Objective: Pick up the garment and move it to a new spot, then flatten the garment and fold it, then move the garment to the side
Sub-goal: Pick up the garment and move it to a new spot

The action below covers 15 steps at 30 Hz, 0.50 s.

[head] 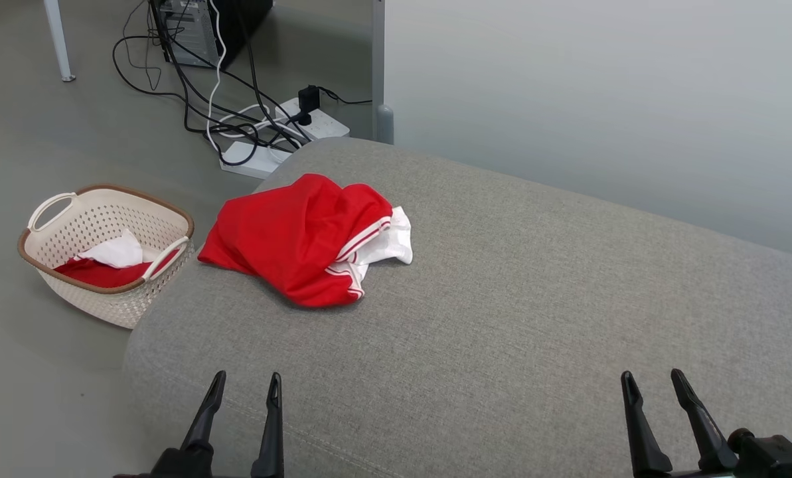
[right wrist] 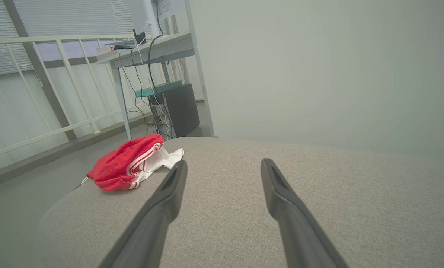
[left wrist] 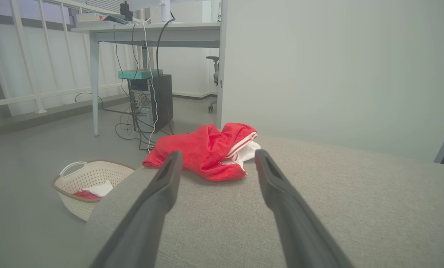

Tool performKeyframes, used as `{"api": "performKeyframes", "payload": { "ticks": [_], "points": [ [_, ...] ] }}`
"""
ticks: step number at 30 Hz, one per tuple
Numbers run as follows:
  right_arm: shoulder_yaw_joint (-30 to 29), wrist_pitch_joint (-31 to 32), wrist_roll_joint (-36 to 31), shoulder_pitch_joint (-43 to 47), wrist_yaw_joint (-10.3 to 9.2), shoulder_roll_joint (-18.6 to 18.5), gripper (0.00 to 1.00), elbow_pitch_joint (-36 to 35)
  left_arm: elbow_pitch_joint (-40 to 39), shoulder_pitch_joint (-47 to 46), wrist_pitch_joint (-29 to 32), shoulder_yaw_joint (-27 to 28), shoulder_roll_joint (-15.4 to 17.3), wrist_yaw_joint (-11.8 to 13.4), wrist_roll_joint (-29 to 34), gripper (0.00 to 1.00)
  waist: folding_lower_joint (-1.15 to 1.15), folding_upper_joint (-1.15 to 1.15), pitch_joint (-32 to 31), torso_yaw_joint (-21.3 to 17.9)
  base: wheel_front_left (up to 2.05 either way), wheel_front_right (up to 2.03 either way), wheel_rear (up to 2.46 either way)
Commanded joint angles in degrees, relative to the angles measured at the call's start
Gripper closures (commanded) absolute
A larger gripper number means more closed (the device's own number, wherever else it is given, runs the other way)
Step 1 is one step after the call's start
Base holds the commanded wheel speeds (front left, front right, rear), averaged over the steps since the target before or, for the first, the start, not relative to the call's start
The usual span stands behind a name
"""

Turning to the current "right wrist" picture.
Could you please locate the white paper sign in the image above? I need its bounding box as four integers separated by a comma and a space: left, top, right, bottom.
156, 0, 187, 21

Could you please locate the white metal desk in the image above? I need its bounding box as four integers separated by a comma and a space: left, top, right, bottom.
95, 31, 197, 141

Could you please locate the white desk cable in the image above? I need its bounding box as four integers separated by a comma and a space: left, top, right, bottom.
136, 35, 170, 136

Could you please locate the thick black desk cable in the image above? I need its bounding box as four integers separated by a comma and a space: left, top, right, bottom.
147, 0, 165, 92

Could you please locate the white round column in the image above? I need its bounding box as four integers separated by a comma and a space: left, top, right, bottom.
141, 0, 161, 40

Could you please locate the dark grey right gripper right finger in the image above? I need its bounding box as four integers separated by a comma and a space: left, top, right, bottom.
260, 158, 349, 268

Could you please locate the wide white partition panel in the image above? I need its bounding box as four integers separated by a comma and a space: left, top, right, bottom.
186, 0, 444, 161

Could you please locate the black computer tower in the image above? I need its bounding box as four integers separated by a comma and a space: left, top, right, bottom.
149, 83, 201, 139

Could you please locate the red Bulls basketball jersey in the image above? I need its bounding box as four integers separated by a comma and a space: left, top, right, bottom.
81, 134, 185, 191

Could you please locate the white window blind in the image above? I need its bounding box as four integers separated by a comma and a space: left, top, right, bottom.
0, 0, 170, 77

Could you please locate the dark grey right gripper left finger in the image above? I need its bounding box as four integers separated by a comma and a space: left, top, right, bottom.
98, 160, 188, 268

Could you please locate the white metal railing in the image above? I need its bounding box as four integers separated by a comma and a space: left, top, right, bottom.
0, 35, 164, 161

